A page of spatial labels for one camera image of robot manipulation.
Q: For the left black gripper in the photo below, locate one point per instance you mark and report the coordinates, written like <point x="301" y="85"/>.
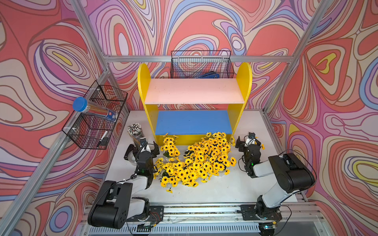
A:
<point x="154" y="152"/>

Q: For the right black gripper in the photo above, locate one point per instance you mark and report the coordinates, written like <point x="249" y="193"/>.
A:
<point x="241" y="144"/>

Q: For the sunflower pot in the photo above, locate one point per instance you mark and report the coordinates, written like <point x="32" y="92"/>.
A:
<point x="258" y="143"/>
<point x="197" y="152"/>
<point x="220" y="165"/>
<point x="205" y="172"/>
<point x="167" y="174"/>
<point x="187" y="173"/>
<point x="216" y="144"/>
<point x="169" y="148"/>

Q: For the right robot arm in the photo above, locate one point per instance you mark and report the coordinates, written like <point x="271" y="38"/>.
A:
<point x="291" y="174"/>

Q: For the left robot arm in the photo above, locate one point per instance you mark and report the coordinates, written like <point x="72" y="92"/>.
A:
<point x="117" y="204"/>

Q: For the clear tape roll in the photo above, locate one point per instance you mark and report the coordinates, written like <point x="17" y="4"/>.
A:
<point x="129" y="156"/>

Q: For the clear jar of pencils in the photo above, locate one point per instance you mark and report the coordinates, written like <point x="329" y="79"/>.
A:
<point x="136" y="133"/>

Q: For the black marker in basket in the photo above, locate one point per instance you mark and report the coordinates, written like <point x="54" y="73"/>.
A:
<point x="103" y="140"/>

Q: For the yellow shelf unit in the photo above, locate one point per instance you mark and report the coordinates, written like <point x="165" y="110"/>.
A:
<point x="191" y="126"/>

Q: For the blue item in rear basket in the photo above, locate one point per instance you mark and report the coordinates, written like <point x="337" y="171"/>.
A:
<point x="209" y="75"/>

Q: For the blue capped pencil tube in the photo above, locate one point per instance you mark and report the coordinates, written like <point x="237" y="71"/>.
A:
<point x="85" y="106"/>

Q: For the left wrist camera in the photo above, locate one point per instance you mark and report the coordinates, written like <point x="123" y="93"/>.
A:
<point x="144" y="147"/>

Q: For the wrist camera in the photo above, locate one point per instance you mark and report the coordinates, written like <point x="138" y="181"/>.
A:
<point x="251" y="139"/>
<point x="144" y="147"/>

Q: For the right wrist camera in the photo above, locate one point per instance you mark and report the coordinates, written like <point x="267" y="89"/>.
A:
<point x="251" y="139"/>

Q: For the black wire basket left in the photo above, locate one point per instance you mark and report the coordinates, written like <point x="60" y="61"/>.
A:
<point x="86" y="130"/>

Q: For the black wire basket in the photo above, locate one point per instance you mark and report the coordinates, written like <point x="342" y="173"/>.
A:
<point x="189" y="64"/>
<point x="86" y="130"/>

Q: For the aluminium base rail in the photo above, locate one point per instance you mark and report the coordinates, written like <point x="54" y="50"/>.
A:
<point x="222" y="219"/>

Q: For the black wire basket rear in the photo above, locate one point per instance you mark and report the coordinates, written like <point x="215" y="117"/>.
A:
<point x="189" y="64"/>

